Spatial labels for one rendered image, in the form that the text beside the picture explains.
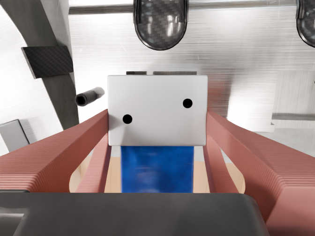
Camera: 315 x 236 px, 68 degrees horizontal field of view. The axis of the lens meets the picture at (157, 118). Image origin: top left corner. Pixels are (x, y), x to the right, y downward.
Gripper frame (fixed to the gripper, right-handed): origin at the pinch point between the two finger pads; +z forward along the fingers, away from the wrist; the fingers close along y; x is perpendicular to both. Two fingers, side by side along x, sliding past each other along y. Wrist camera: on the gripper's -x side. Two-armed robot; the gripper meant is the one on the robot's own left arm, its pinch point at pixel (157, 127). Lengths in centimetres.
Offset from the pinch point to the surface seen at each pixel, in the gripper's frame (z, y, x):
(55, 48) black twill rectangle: 14.8, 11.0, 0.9
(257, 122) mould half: 4.0, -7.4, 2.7
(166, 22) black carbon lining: 7.9, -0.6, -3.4
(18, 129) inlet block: 8.9, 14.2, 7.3
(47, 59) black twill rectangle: 12.7, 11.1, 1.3
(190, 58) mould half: 6.3, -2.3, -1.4
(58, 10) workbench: 18.3, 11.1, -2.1
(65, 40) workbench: 17.2, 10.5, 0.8
